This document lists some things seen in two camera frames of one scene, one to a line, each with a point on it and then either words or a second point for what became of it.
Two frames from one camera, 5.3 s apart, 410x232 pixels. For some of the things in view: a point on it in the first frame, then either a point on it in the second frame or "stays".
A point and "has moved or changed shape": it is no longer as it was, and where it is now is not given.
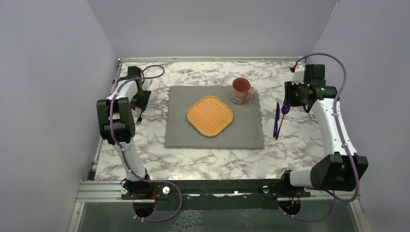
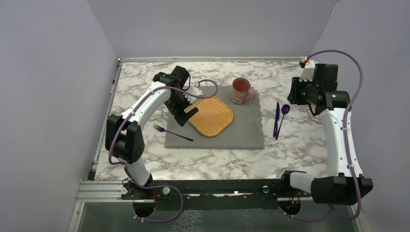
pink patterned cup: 241,91 stays
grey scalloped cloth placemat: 244,131 stays
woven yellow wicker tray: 210,116 stays
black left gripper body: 139,99 to 177,104
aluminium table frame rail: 95,191 stays
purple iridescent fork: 139,120 has moved or changed shape
